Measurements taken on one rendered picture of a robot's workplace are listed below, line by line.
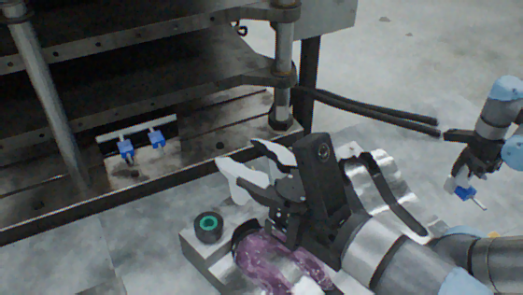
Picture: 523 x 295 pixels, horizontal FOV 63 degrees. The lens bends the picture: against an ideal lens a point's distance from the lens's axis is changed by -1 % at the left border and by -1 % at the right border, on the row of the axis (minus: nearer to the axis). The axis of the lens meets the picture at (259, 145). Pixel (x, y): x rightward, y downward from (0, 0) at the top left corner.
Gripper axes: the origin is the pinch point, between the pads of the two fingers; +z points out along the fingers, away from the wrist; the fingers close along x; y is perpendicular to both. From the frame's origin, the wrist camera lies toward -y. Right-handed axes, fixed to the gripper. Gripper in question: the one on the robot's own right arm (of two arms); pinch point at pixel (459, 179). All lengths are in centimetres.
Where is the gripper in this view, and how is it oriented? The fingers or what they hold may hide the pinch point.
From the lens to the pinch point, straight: 139.0
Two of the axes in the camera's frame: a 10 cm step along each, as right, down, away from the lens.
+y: 4.5, 6.0, -6.6
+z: 0.0, 7.4, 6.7
